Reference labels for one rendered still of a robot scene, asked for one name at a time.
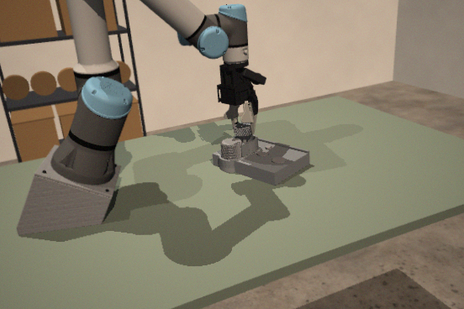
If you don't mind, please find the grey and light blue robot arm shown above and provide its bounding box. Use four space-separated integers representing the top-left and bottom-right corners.
50 0 249 185

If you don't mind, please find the grey toothed gear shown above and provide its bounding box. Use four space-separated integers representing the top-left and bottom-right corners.
234 123 251 136

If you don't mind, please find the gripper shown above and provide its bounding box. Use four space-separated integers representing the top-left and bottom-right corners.
217 60 258 134

